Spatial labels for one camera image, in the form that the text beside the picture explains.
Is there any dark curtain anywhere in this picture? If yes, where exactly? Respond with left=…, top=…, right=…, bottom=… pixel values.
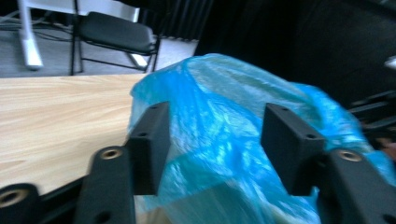
left=194, top=0, right=396, bottom=108
left=138, top=0, right=216, bottom=42

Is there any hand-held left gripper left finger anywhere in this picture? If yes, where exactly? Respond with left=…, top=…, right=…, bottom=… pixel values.
left=74, top=101, right=172, bottom=224

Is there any blue plastic trash bag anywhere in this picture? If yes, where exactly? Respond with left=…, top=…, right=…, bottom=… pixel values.
left=129, top=52, right=396, bottom=224

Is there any black folding chair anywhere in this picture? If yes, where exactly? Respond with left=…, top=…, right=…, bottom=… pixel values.
left=69, top=0, right=163, bottom=76

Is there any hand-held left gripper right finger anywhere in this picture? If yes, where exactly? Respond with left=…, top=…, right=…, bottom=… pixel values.
left=261, top=103, right=396, bottom=224

